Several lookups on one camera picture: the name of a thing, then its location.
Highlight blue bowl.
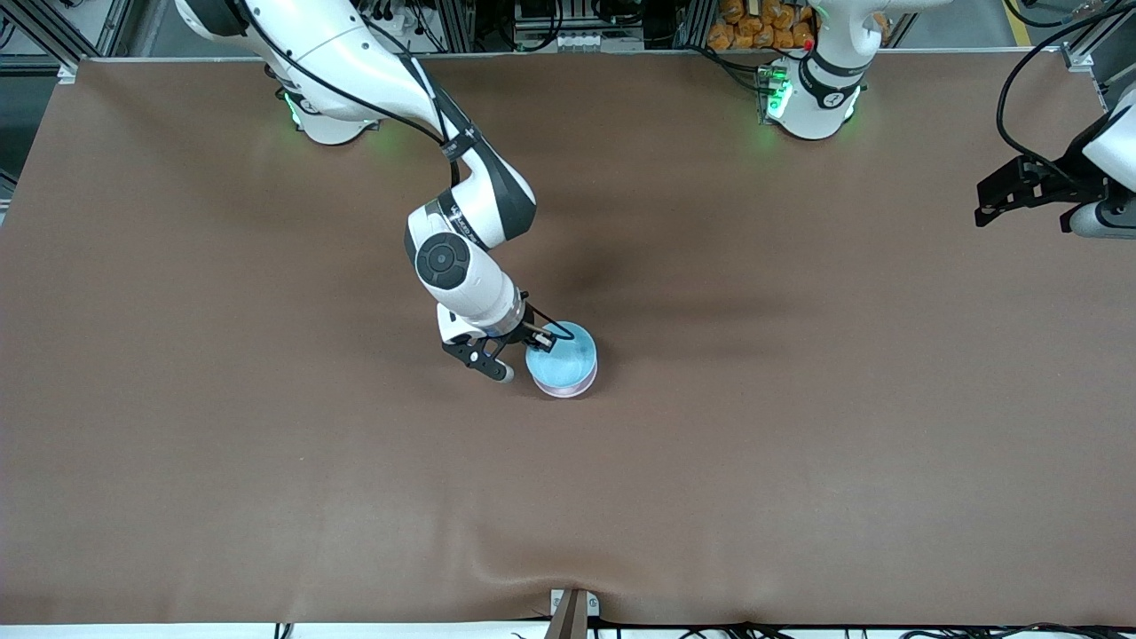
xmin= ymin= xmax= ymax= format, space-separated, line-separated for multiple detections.
xmin=525 ymin=321 xmax=598 ymax=391

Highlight pink bowl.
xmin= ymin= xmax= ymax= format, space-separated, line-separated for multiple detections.
xmin=531 ymin=368 xmax=598 ymax=398

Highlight brown table mat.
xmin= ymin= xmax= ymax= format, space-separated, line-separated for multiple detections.
xmin=0 ymin=49 xmax=1136 ymax=627

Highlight orange snack bags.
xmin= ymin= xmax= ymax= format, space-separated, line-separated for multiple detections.
xmin=707 ymin=0 xmax=817 ymax=51

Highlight grey electronics box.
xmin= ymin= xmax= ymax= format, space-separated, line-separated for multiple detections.
xmin=513 ymin=0 xmax=615 ymax=51

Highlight white power strip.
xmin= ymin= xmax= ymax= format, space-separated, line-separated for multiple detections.
xmin=351 ymin=0 xmax=411 ymax=38

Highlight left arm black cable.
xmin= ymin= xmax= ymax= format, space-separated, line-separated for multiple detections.
xmin=995 ymin=0 xmax=1136 ymax=183

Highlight aluminium frame post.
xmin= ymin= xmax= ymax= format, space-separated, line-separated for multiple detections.
xmin=1062 ymin=0 xmax=1136 ymax=107
xmin=0 ymin=0 xmax=134 ymax=83

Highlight metal table bracket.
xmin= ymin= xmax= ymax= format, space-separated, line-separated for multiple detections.
xmin=543 ymin=588 xmax=601 ymax=639

